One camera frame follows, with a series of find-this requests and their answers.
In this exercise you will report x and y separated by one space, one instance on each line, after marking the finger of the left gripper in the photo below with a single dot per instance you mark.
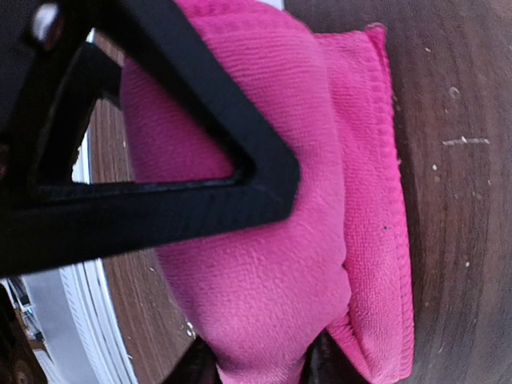
159 38

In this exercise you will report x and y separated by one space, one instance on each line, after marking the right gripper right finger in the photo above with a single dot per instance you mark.
327 364

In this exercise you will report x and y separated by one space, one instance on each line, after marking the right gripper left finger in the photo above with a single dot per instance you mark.
196 366

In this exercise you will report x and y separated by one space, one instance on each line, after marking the pink towel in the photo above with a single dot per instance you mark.
341 262

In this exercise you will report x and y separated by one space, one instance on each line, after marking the aluminium front rail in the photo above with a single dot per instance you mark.
84 312

